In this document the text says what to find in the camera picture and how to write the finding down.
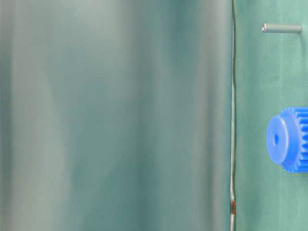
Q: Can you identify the silver metal shaft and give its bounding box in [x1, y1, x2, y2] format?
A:
[262, 23, 303, 34]

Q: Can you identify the blue plastic gear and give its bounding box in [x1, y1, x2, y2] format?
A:
[266, 107, 308, 173]

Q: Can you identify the green cloth mat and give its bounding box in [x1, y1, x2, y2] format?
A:
[234, 0, 308, 231]

